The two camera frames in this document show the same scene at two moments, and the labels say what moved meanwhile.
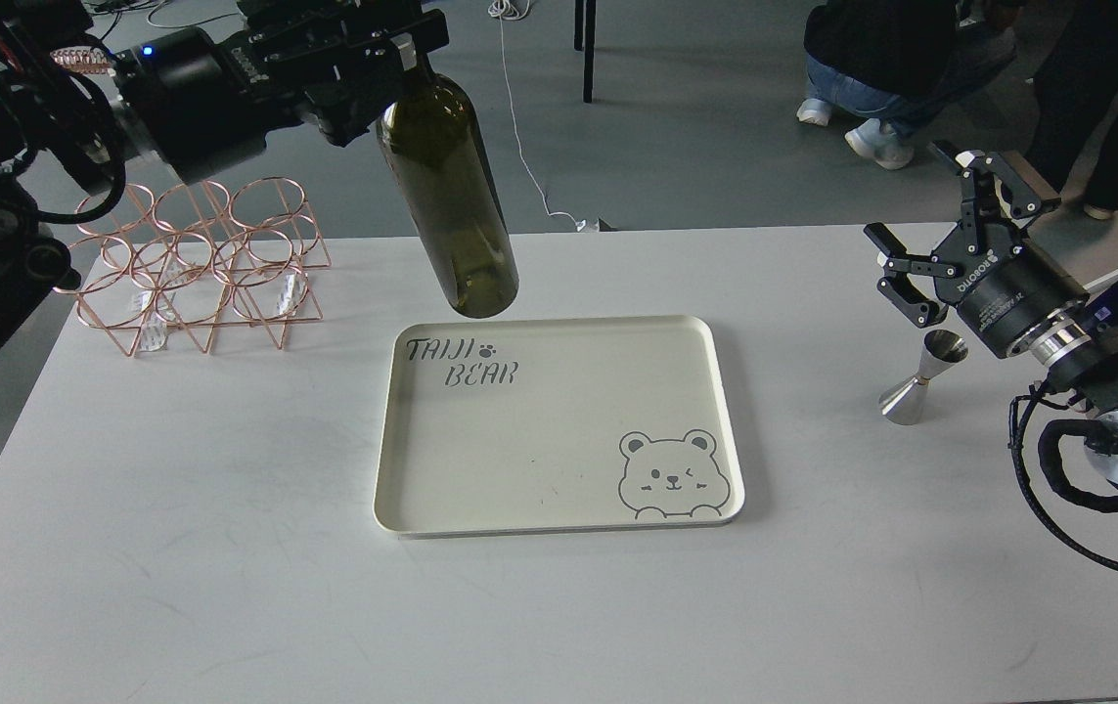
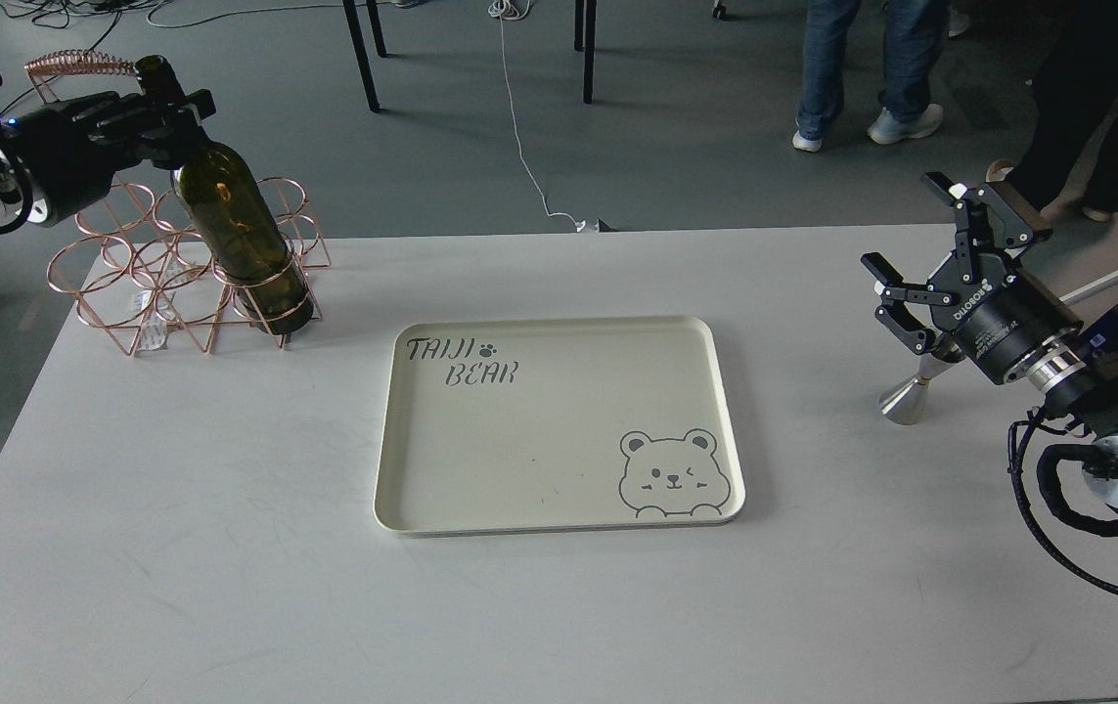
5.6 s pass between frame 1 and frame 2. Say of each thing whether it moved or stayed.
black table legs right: stayed
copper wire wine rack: stayed
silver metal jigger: stayed
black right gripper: moved
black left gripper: moved
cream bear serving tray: stayed
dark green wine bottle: moved
